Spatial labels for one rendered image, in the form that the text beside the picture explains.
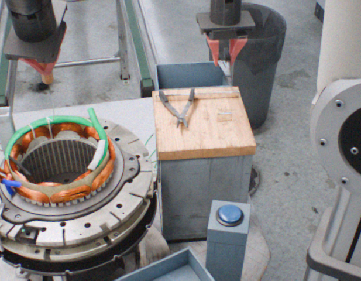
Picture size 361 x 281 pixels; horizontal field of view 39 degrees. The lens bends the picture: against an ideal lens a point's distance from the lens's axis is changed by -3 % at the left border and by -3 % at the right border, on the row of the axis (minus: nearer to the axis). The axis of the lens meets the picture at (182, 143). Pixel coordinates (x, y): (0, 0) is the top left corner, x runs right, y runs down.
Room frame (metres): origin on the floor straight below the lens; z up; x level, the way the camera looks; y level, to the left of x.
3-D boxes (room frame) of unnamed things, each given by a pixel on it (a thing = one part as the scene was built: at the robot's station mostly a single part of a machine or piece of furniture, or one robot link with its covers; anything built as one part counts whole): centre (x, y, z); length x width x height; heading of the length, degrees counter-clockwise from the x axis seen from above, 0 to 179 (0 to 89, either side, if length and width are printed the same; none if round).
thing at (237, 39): (0.89, -0.08, 1.22); 0.07 x 0.07 x 0.09; 7
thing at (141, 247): (0.66, 0.08, 0.91); 0.02 x 0.02 x 0.21
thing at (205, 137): (0.86, -0.04, 1.05); 0.20 x 0.19 x 0.02; 6
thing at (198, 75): (1.01, -0.02, 0.92); 0.17 x 0.11 x 0.28; 96
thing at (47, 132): (0.72, 0.27, 1.12); 0.05 x 0.04 x 0.04; 96
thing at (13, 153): (0.67, 0.29, 1.12); 0.06 x 0.02 x 0.04; 6
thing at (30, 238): (0.52, 0.24, 1.09); 0.03 x 0.02 x 0.02; 83
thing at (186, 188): (0.86, -0.04, 0.91); 0.19 x 0.19 x 0.26; 6
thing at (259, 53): (2.24, -0.30, 0.39); 0.39 x 0.39 x 0.35
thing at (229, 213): (0.62, -0.08, 1.04); 0.04 x 0.04 x 0.01
